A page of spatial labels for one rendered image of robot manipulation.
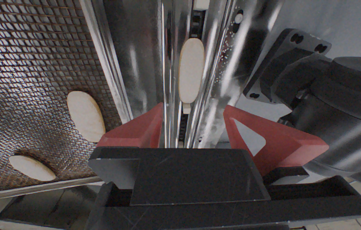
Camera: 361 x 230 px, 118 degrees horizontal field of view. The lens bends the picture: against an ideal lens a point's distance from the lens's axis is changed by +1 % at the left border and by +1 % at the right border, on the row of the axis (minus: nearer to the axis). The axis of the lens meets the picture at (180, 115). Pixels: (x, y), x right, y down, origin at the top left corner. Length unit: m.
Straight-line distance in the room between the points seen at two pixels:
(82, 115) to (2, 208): 2.61
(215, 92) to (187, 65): 0.07
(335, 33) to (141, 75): 0.32
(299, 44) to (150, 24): 0.22
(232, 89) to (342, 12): 0.18
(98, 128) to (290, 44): 0.32
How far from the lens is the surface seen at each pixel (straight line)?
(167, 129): 0.25
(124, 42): 0.22
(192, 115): 0.24
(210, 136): 0.28
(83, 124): 0.21
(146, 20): 0.21
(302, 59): 0.24
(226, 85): 0.20
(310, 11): 0.28
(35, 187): 0.45
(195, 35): 0.19
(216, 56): 0.18
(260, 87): 0.27
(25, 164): 0.34
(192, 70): 0.18
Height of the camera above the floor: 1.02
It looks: 49 degrees down
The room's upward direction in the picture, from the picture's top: 177 degrees clockwise
